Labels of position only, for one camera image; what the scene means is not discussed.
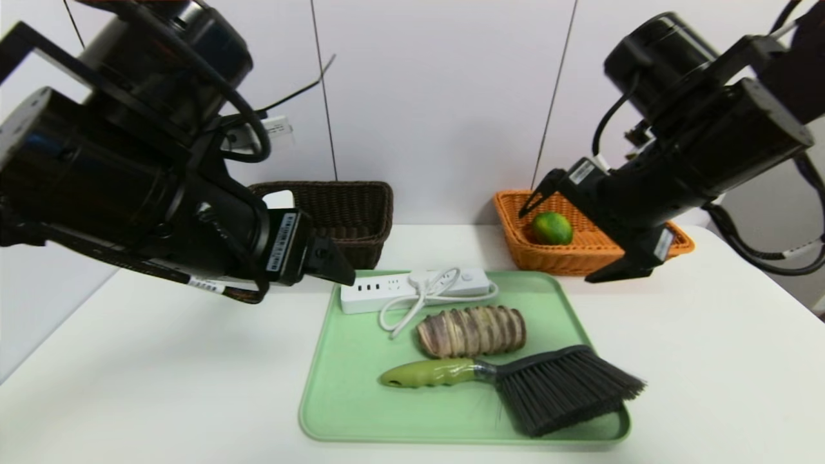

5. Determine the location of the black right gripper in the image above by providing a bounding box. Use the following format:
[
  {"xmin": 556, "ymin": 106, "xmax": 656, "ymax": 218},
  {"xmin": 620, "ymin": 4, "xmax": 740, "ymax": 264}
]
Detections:
[{"xmin": 518, "ymin": 157, "xmax": 719, "ymax": 284}]

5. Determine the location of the black left camera cable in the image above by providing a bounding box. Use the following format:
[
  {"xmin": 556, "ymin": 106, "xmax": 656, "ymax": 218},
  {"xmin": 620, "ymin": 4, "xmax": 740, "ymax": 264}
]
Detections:
[{"xmin": 129, "ymin": 0, "xmax": 273, "ymax": 163}]

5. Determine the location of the light green plastic tray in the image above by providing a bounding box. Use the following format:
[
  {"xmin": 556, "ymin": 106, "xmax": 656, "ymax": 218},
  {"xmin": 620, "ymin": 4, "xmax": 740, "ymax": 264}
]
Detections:
[{"xmin": 298, "ymin": 269, "xmax": 631, "ymax": 445}]

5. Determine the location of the white power strip with cord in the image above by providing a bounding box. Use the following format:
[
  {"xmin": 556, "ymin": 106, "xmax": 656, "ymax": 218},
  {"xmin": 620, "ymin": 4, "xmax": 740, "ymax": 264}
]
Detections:
[{"xmin": 340, "ymin": 267, "xmax": 499, "ymax": 340}]

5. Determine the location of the green round citrus fruit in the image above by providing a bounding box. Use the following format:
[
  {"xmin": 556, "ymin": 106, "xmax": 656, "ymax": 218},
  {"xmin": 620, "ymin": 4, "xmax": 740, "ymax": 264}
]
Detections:
[{"xmin": 530, "ymin": 211, "xmax": 574, "ymax": 246}]

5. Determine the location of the orange wicker basket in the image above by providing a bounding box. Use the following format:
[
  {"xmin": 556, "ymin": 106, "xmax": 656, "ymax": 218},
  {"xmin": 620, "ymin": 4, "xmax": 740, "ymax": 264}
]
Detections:
[{"xmin": 494, "ymin": 189, "xmax": 695, "ymax": 278}]

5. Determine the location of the braided black cable white tag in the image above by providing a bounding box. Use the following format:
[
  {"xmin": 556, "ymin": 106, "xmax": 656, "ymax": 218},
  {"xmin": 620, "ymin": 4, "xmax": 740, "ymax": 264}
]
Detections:
[{"xmin": 0, "ymin": 213, "xmax": 271, "ymax": 305}]

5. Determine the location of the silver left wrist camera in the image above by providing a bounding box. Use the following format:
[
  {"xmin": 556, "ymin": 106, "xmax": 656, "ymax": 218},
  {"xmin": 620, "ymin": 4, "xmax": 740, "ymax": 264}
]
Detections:
[{"xmin": 222, "ymin": 113, "xmax": 296, "ymax": 155}]

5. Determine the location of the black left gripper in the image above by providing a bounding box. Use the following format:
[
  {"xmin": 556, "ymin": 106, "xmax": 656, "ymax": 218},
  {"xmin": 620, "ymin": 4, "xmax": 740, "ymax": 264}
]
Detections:
[{"xmin": 215, "ymin": 195, "xmax": 356, "ymax": 287}]

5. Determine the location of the dark brown wicker basket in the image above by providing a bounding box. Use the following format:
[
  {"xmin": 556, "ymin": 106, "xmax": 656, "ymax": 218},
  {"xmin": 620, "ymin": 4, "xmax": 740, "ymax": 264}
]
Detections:
[{"xmin": 248, "ymin": 181, "xmax": 394, "ymax": 270}]

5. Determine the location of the striped brown taro root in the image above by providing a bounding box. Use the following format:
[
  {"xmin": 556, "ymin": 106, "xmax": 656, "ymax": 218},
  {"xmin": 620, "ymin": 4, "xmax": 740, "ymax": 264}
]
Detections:
[{"xmin": 416, "ymin": 305, "xmax": 527, "ymax": 360}]

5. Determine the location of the green-handled black bristle brush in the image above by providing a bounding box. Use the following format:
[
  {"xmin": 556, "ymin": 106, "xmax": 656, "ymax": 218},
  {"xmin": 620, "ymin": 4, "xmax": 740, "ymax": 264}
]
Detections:
[{"xmin": 379, "ymin": 345, "xmax": 647, "ymax": 439}]

